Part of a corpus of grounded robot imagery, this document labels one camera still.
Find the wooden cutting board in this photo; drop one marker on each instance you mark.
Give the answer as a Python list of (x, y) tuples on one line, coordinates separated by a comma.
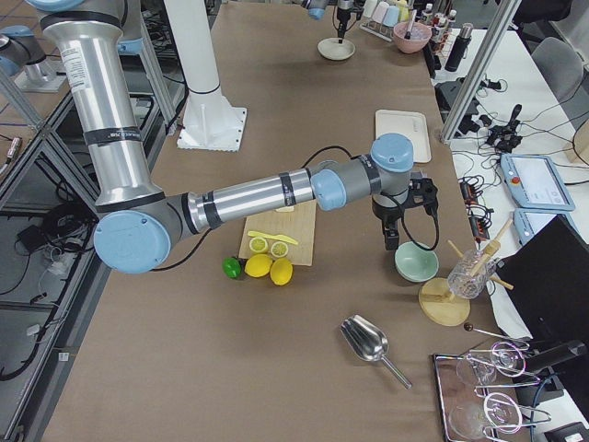
[(298, 224)]

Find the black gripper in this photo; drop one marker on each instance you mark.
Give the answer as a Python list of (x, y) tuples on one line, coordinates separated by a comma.
[(343, 16), (386, 215)]

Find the whole yellow lemon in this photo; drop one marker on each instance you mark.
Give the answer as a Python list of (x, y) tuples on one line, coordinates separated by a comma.
[(258, 265), (281, 271)]

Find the metal muddler in bowl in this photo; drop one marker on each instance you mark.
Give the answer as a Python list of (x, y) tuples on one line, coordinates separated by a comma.
[(410, 24)]

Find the aluminium frame post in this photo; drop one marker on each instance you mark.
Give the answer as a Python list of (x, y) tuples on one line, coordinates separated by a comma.
[(487, 49)]

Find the metal ice scoop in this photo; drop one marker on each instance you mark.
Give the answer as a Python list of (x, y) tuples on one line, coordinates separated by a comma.
[(370, 344)]

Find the clear textured glass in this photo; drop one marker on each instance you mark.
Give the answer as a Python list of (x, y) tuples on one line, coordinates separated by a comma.
[(465, 284)]

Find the yellow plastic knife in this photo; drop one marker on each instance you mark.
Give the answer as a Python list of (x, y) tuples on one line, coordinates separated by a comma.
[(277, 237)]

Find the black laptop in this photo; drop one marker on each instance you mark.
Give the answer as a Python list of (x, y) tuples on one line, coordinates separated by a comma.
[(550, 278)]

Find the round cream plate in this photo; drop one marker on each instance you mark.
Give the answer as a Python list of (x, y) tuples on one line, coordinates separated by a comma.
[(336, 49)]

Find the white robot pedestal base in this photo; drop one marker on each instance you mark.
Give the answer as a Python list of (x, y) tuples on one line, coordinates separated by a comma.
[(209, 121)]

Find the upper whole yellow lemon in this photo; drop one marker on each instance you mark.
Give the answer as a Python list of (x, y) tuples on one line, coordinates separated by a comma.
[(258, 265)]

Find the pink cup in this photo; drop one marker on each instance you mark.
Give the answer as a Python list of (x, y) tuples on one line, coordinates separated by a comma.
[(380, 12)]

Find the yellow cup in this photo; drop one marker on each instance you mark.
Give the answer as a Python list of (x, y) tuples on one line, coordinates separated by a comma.
[(403, 7)]

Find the white cup rack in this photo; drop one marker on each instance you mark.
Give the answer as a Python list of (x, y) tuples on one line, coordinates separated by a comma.
[(378, 30)]

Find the black thermos bottle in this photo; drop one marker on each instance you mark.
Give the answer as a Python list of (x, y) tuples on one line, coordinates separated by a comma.
[(459, 47)]

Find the blue teach pendant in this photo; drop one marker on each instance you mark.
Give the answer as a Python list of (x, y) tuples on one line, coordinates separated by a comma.
[(528, 222), (534, 182)]

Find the pink bowl with ice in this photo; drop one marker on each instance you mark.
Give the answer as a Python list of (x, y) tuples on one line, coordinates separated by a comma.
[(420, 35)]

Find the blue cup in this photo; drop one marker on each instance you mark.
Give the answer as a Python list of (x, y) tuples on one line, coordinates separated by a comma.
[(392, 16)]

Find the mirror tray with glasses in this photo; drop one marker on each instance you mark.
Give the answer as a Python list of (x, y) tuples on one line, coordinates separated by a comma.
[(500, 391)]

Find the lemon half slice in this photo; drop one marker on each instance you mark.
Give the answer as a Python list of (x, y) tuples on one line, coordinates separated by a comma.
[(279, 249), (258, 245)]

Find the wooden glass drying stand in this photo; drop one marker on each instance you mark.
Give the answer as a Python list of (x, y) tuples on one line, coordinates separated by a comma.
[(446, 300)]

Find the cream rectangular tray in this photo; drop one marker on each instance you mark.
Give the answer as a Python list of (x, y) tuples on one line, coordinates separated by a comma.
[(411, 124)]

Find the lower whole yellow lemon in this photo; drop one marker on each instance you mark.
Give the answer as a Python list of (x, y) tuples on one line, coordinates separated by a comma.
[(281, 271)]

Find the green lime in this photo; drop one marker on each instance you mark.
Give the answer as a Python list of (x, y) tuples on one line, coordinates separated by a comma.
[(232, 267)]

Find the lower lemon half slice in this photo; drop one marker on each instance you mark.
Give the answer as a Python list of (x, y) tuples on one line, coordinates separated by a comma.
[(279, 249)]

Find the upper blue teach pendant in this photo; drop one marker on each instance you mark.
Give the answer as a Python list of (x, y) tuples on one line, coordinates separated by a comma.
[(534, 182)]

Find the mint green bowl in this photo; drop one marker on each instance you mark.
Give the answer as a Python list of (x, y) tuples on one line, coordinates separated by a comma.
[(415, 264)]

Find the upper lemon half slice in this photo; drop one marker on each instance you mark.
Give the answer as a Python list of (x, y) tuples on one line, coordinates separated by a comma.
[(258, 245)]

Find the lower blue teach pendant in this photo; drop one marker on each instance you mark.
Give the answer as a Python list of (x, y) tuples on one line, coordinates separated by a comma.
[(528, 222)]

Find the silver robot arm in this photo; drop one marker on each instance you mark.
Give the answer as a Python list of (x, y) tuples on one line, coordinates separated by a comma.
[(139, 224), (316, 10)]

